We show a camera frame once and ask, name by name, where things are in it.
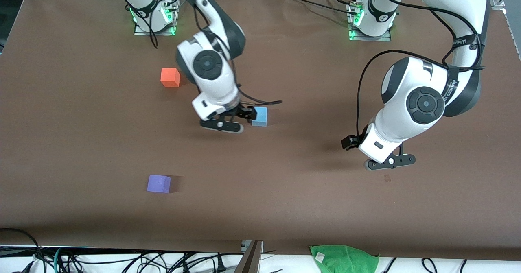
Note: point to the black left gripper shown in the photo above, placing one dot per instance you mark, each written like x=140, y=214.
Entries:
x=351, y=142

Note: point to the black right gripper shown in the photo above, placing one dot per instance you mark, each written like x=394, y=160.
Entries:
x=240, y=112

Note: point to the blue foam block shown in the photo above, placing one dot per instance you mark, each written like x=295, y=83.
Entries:
x=260, y=116

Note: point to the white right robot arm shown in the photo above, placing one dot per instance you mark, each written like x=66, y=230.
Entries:
x=207, y=65

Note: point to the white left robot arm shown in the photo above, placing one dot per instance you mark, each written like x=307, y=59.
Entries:
x=423, y=102

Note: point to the orange foam block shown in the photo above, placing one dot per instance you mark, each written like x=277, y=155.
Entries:
x=169, y=77

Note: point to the purple foam block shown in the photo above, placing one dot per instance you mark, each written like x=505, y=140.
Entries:
x=158, y=183

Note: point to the green cloth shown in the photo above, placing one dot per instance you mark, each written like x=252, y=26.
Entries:
x=344, y=258

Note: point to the black power plug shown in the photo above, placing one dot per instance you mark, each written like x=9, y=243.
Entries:
x=220, y=263

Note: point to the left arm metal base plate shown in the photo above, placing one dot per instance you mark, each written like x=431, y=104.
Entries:
x=386, y=38

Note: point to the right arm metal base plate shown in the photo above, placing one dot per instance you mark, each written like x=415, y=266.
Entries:
x=173, y=25

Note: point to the grey aluminium post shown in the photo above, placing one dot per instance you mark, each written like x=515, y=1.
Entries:
x=250, y=260

